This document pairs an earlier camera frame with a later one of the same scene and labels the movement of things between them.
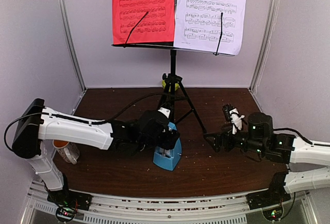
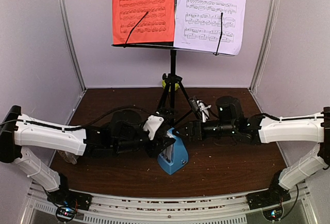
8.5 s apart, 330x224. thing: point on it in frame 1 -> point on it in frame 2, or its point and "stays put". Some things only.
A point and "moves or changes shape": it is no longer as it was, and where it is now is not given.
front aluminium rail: x=216 y=209 stays put
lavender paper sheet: x=200 y=1 stays put
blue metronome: x=169 y=158 moves or changes shape
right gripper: x=227 y=136 -> x=190 y=129
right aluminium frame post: x=269 y=33 stays put
